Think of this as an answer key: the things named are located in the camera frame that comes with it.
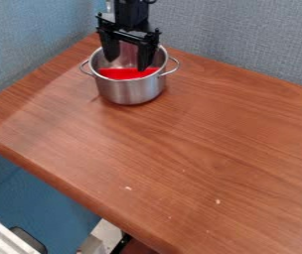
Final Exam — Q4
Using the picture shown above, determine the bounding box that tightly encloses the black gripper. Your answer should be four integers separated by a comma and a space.
96, 0, 160, 71

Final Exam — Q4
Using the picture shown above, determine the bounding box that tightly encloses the red flat object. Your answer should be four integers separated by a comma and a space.
99, 67, 159, 80

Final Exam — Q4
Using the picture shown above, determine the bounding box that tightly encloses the silver metal pot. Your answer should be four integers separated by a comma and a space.
79, 43, 180, 105

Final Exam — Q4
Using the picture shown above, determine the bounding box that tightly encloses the black box on floor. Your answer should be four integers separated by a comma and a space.
9, 226, 49, 254

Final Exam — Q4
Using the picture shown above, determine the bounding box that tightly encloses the white ribbed radiator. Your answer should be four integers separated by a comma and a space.
0, 223, 35, 254

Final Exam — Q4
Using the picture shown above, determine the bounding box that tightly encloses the white table leg bracket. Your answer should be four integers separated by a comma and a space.
76, 219, 123, 254

